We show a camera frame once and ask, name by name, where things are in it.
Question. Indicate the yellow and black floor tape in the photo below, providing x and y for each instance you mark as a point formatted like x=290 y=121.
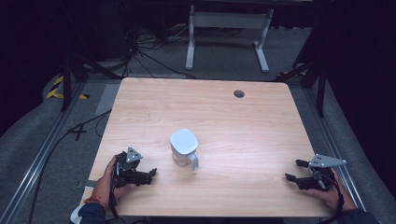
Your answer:
x=57 y=88

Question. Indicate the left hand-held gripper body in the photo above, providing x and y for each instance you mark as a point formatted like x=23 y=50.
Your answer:
x=130 y=165

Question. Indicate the white metal table frame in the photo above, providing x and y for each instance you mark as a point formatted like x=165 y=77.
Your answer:
x=229 y=20

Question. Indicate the person's right hand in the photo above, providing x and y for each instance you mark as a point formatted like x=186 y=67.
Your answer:
x=333 y=196

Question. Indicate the black metal stand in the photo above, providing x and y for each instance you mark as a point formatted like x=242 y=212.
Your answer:
x=314 y=77
x=67 y=84

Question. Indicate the person's left hand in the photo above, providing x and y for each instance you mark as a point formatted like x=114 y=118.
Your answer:
x=104 y=189

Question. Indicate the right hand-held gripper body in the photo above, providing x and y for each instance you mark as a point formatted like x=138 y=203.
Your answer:
x=320 y=179

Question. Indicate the white mug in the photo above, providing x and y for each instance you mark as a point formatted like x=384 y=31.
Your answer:
x=184 y=146

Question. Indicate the aluminium floor rail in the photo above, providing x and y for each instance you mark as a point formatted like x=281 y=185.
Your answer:
x=333 y=146
x=37 y=158

